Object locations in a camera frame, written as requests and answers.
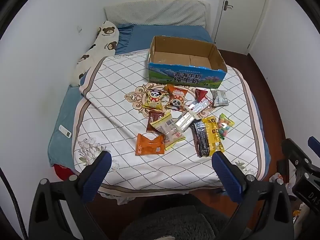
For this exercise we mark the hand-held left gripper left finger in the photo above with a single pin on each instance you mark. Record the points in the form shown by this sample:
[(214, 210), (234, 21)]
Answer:
[(98, 177)]

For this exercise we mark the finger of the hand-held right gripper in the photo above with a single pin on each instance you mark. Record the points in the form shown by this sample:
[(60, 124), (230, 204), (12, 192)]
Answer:
[(293, 151), (315, 145)]

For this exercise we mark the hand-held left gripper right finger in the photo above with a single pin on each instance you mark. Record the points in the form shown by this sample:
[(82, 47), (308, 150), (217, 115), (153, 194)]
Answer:
[(226, 175)]

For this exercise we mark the dark brown snack packet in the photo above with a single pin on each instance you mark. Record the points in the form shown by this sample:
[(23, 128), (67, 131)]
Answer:
[(201, 140)]

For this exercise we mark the bright yellow snack packet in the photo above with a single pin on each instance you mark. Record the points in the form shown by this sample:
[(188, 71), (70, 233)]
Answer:
[(212, 132)]

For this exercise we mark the colourful candy bag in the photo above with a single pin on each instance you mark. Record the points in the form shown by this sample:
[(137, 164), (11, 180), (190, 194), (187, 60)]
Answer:
[(225, 126)]

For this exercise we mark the white red snack packet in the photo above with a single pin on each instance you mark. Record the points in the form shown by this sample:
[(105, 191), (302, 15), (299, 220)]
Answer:
[(175, 137)]

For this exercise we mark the clear long snack packet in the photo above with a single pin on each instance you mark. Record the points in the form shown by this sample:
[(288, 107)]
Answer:
[(183, 122)]

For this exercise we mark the clear red-ended snack packet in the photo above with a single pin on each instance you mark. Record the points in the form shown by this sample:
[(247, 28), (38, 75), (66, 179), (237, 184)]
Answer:
[(198, 108)]

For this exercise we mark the grey white snack packet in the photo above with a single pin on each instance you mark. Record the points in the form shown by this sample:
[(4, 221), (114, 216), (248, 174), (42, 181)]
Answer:
[(220, 98)]

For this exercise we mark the pale yellow snack packet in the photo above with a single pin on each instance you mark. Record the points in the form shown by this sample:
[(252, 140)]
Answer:
[(163, 125)]

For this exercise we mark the red triangular snack packet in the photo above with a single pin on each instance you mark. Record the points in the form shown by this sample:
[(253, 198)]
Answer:
[(200, 95)]

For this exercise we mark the orange panda snack packet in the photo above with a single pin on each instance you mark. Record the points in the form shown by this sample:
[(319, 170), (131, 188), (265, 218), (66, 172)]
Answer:
[(178, 98)]

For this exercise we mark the yellow panda snack packet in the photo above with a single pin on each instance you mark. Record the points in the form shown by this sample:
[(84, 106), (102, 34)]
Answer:
[(155, 100)]

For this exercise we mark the blue printed cardboard box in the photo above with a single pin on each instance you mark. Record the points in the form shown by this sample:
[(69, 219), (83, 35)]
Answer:
[(185, 77)]

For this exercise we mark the pale plastic wrapper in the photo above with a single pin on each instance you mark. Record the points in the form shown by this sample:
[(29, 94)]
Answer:
[(280, 180)]

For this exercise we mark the blue bed sheet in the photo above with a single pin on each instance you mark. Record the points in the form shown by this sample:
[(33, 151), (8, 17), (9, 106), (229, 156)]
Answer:
[(262, 140)]

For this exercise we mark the red cloth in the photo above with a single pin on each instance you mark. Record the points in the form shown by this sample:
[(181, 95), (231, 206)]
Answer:
[(62, 171)]

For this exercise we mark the white remote control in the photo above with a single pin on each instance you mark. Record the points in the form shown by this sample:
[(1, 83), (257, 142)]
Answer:
[(65, 131)]

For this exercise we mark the grey fuzzy cloth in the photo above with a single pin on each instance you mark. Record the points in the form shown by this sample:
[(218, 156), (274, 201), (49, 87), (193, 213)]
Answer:
[(170, 225)]

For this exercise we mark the white diamond-pattern blanket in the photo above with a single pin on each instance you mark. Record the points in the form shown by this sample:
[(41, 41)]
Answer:
[(120, 105)]

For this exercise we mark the teal blanket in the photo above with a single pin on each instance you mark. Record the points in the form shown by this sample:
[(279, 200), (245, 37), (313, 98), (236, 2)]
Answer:
[(62, 110)]

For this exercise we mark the bear-print pillow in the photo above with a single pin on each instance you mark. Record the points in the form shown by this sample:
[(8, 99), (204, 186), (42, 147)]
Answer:
[(102, 45)]

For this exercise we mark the white door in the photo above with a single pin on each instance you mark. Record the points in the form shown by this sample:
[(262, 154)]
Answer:
[(240, 17)]

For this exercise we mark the white textured cushion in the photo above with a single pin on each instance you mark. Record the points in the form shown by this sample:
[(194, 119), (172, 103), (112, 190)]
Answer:
[(155, 12)]

